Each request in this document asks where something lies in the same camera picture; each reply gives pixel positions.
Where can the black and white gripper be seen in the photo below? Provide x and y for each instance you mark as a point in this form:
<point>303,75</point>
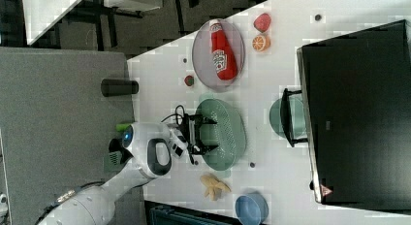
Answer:
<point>182,135</point>

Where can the large toy strawberry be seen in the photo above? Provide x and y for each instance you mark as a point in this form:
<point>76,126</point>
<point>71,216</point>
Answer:
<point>262,22</point>

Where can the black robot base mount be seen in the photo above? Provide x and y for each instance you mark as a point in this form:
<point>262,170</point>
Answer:
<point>117,157</point>

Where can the toy peeled banana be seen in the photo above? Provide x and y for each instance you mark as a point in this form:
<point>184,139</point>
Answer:
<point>213,185</point>

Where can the blue bowl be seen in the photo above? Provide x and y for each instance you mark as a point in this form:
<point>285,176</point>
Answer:
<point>251,209</point>

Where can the black cylinder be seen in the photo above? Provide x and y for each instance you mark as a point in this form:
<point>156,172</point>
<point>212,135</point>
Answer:
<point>115,87</point>

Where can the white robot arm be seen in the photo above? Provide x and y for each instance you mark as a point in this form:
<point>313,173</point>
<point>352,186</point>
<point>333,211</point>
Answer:
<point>149,149</point>

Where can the grey round plate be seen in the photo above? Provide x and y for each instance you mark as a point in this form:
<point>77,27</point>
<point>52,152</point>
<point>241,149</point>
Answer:
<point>202,57</point>

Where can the toy orange slice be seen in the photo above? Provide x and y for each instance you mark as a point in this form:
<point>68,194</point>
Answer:
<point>261,42</point>

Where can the dark blue crate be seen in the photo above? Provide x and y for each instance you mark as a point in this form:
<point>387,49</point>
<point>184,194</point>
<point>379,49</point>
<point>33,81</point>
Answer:
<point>163,214</point>

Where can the green plastic cup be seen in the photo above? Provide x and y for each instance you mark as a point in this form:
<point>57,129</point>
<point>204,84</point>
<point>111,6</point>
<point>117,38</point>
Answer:
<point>297,114</point>

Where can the green plastic strainer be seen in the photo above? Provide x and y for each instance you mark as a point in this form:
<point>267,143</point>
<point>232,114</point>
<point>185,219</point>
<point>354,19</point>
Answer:
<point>228,133</point>

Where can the green marker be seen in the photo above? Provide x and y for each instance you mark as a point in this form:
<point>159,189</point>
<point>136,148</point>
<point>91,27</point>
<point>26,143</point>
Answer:
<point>121,127</point>

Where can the plush ketchup bottle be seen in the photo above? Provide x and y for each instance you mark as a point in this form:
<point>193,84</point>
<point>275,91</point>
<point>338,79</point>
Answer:
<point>223,57</point>

